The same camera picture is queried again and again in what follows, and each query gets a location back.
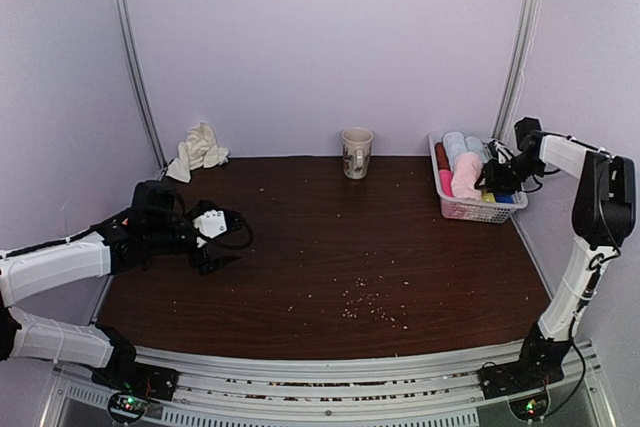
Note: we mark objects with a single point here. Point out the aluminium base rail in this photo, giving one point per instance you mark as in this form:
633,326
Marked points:
423,390

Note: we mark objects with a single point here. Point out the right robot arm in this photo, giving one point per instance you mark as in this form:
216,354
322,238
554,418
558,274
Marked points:
603,216

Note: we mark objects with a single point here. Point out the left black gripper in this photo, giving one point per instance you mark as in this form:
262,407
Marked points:
202,260

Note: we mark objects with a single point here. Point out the yellow rolled towel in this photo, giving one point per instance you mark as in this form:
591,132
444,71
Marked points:
488,197

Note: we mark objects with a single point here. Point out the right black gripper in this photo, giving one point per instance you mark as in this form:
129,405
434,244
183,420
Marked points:
494,181

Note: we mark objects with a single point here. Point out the dark red rolled towel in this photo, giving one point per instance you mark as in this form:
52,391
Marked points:
441,157

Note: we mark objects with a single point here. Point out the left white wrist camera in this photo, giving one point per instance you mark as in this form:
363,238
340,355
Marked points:
209,225

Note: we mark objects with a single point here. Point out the floral ceramic mug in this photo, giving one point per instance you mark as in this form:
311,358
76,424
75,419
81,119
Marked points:
356,152

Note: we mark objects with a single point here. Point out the right aluminium frame post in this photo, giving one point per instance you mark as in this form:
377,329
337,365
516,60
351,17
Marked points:
523,40

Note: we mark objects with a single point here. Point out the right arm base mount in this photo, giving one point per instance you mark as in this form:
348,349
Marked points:
520,379

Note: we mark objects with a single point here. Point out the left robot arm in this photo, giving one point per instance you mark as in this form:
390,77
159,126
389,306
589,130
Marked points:
157,223

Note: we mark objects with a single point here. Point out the left aluminium frame post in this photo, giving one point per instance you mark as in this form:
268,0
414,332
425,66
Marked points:
137,82

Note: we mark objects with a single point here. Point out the white plastic basket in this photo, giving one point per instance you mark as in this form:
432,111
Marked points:
471,210

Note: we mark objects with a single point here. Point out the pink rolled towel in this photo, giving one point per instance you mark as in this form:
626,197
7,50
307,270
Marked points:
446,177

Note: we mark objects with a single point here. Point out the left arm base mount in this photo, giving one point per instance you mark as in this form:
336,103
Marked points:
135,394

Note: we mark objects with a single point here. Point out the cream towel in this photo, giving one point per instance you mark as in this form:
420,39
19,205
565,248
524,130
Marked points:
200,149

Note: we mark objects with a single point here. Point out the pink towel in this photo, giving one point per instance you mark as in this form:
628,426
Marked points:
467,170
446,177

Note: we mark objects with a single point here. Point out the pale blue rolled towel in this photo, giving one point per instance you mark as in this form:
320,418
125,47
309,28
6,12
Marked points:
475,145

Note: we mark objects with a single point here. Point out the aluminium frame post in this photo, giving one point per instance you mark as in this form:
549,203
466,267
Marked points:
523,40
137,82

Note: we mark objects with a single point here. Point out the light blue rolled towel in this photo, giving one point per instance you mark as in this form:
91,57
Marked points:
454,145

